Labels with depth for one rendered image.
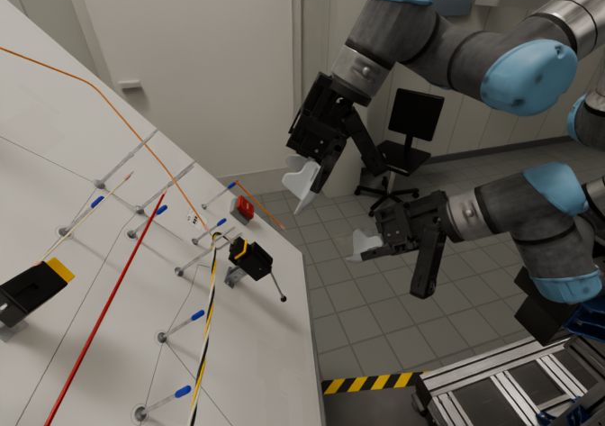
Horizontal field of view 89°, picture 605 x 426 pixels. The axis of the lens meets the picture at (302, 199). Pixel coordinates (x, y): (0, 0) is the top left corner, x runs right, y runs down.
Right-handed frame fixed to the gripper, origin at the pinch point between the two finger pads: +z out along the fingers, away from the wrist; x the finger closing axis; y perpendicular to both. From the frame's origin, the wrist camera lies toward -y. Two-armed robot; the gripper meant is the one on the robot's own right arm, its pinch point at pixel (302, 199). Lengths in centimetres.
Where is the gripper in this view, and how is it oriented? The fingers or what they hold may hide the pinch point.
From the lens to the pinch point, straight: 54.5
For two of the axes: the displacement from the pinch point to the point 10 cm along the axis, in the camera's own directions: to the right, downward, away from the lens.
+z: -4.5, 7.8, 4.3
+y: -8.9, -4.0, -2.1
